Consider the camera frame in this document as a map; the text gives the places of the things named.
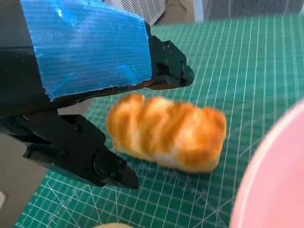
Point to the green cutting mat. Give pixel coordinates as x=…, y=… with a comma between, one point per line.
x=237, y=71

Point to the round toy bread bun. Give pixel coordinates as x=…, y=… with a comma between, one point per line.
x=114, y=226

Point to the white cabinet with mesh door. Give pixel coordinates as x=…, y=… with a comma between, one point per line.
x=237, y=9

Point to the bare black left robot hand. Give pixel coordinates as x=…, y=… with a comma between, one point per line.
x=83, y=47

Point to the white cabinet with perforated side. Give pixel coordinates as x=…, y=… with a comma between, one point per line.
x=147, y=12

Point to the braided toy bread loaf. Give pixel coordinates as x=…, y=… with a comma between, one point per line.
x=166, y=133

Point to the pink bowl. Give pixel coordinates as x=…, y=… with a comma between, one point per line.
x=280, y=185

